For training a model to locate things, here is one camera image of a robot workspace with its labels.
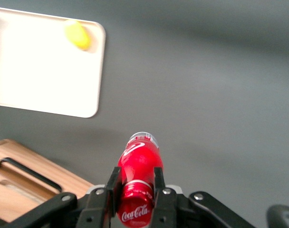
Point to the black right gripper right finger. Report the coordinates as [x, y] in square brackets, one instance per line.
[167, 209]

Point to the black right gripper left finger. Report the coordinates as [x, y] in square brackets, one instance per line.
[101, 206]

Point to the red coke bottle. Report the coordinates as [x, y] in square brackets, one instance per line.
[139, 161]

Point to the cream plastic tray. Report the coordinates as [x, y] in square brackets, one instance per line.
[44, 71]

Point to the wooden drawer cabinet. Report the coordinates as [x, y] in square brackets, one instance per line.
[70, 177]

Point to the yellow lemon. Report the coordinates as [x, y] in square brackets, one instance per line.
[77, 35]

